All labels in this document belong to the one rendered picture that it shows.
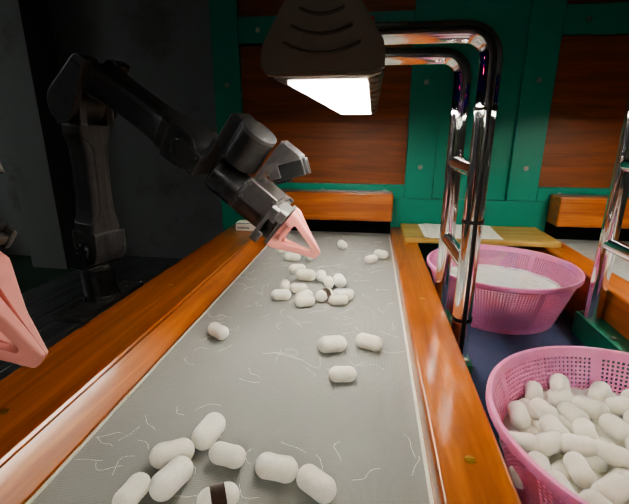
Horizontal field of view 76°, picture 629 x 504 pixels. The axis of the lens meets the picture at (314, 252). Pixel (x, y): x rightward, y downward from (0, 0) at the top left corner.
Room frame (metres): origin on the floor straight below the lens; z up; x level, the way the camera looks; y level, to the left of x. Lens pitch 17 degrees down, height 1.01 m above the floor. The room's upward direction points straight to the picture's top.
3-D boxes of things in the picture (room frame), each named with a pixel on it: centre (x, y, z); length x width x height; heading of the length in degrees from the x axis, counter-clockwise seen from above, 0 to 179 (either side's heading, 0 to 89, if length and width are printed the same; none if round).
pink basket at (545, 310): (0.72, -0.35, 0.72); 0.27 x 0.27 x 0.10
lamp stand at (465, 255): (0.57, -0.13, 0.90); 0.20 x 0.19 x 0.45; 172
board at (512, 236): (0.93, -0.38, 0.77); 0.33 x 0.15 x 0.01; 82
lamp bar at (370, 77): (0.59, -0.05, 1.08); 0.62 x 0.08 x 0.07; 172
